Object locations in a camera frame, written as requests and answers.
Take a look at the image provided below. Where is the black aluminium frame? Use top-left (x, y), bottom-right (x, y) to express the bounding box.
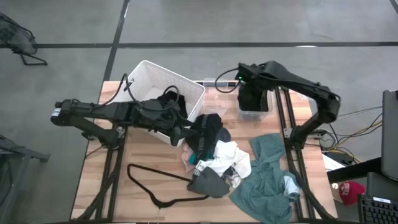
top-left (194, 80), bottom-right (338, 222)
top-left (70, 124), bottom-right (129, 222)

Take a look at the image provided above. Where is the black Puma garment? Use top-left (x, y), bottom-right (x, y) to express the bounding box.
top-left (185, 113), bottom-right (224, 162)

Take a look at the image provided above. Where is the small teal cloth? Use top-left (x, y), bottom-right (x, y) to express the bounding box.
top-left (188, 148), bottom-right (215, 166)

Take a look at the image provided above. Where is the pale blue cloth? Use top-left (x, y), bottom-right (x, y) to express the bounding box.
top-left (283, 175), bottom-right (302, 202)

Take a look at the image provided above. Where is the clear plastic bin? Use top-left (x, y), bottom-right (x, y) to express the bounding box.
top-left (234, 88), bottom-right (277, 123)

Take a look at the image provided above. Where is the red cap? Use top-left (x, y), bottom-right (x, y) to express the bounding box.
top-left (338, 180), bottom-right (366, 206)

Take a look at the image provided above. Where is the black keyboard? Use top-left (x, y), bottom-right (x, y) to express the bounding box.
top-left (356, 193), bottom-right (398, 224)

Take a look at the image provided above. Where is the dark grey box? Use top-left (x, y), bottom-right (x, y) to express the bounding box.
top-left (366, 170), bottom-right (398, 202)

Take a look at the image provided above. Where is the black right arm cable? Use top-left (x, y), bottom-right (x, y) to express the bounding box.
top-left (213, 67), bottom-right (242, 94)

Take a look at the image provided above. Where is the pink cloth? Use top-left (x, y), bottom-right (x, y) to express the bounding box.
top-left (180, 142), bottom-right (196, 174)

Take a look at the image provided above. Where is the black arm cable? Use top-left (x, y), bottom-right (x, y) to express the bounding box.
top-left (101, 73), bottom-right (181, 112)
top-left (213, 67), bottom-right (242, 94)

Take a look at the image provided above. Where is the white cloth with striped hem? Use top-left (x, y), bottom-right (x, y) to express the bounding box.
top-left (195, 151), bottom-right (252, 189)

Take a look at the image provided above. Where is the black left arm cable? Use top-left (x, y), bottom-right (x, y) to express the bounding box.
top-left (101, 73), bottom-right (181, 112)

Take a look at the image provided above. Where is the white paper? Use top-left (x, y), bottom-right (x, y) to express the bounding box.
top-left (322, 153), bottom-right (345, 172)

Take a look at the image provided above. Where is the black mesh chair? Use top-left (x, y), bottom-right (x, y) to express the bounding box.
top-left (0, 12), bottom-right (49, 67)

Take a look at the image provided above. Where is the small clear plastic container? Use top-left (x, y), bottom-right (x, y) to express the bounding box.
top-left (201, 77), bottom-right (230, 116)

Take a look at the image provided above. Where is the white plastic laundry basket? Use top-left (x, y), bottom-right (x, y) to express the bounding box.
top-left (115, 60), bottom-right (206, 149)

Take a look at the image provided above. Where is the dark desk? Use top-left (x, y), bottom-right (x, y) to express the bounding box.
top-left (326, 156), bottom-right (383, 184)

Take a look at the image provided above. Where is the grey metal furniture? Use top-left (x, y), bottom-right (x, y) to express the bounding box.
top-left (0, 134), bottom-right (51, 224)

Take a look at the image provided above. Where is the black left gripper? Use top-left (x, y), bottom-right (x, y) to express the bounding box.
top-left (132, 98), bottom-right (200, 147)

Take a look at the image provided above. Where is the grey cloth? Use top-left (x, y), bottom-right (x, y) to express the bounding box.
top-left (186, 167), bottom-right (231, 199)

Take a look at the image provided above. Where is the large teal patterned cloth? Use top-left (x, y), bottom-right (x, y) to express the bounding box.
top-left (229, 133), bottom-right (301, 224)

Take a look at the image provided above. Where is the small cardboard box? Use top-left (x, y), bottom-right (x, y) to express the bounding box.
top-left (329, 182), bottom-right (346, 203)

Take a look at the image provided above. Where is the black clothes hanger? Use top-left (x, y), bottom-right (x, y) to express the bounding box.
top-left (126, 162), bottom-right (211, 210)

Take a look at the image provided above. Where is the yellow cable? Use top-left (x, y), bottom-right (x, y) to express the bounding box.
top-left (323, 119), bottom-right (384, 164)

